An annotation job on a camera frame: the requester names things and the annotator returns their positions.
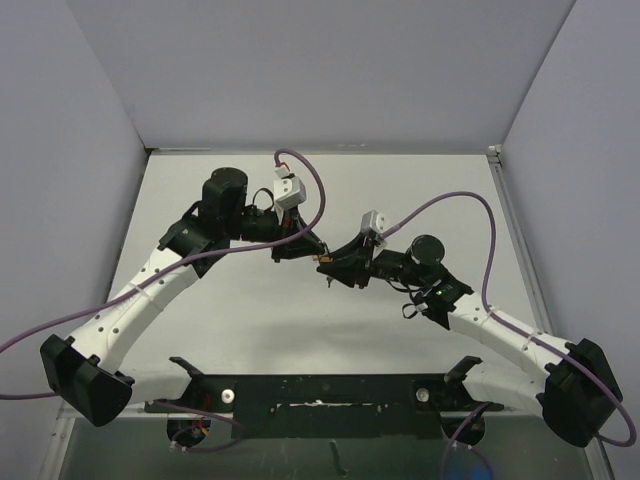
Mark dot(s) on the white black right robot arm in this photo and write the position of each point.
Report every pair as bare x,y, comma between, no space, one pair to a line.
571,386

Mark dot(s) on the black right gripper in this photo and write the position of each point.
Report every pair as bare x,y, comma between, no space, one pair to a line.
351,263

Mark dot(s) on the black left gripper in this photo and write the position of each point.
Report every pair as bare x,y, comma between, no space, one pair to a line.
308,244

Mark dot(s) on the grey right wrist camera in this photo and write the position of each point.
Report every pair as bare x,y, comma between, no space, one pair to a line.
374,226

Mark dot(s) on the aluminium table edge rail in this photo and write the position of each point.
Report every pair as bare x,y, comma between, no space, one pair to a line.
595,453

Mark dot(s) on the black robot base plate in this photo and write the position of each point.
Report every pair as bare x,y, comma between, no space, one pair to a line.
424,406

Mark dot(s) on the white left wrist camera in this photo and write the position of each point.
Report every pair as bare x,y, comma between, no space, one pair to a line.
288,189

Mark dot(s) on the brass long-shackle padlock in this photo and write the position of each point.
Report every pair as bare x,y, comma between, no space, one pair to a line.
324,257

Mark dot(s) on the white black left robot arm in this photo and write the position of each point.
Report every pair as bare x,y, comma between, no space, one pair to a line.
84,368

